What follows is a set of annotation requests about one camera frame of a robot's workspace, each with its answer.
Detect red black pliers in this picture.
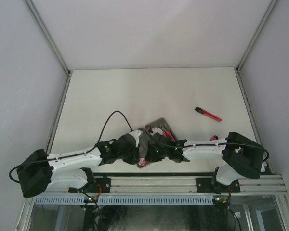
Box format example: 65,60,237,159
159,124,176,142

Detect grey plastic tool case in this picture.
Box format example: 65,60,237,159
137,118,177,168

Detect black electrical tape roll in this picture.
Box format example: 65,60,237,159
137,157,148,168

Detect red black utility knife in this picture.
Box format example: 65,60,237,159
195,107,222,122

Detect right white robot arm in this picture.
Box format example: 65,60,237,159
146,130,269,194

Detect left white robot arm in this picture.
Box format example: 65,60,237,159
14,130,141,198

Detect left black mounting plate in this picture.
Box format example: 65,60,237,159
83,177,111,193

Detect black mounting plate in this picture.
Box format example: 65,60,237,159
196,177,241,194
83,177,111,193

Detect red black bit holder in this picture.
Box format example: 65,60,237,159
210,135,219,141

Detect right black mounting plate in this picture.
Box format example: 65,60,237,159
196,177,241,194

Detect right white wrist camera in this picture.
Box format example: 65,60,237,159
150,127,163,135

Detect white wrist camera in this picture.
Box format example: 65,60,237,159
150,127,163,135
129,129,143,147

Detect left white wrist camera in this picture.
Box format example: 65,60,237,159
129,129,143,147

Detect left black camera cable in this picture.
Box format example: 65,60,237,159
9,110,133,185

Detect black camera cable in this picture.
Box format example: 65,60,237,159
9,110,133,185
145,125,270,167

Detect blue slotted cable duct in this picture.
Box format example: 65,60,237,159
34,195,214,205

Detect right black camera cable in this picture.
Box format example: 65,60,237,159
145,125,270,167

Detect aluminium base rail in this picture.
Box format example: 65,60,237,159
38,175,287,194

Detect left aluminium frame post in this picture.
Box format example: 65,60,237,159
23,0,71,150

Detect aluminium frame post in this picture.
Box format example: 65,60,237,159
23,0,71,150
235,0,279,145

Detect right aluminium frame post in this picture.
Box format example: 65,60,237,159
235,0,279,145

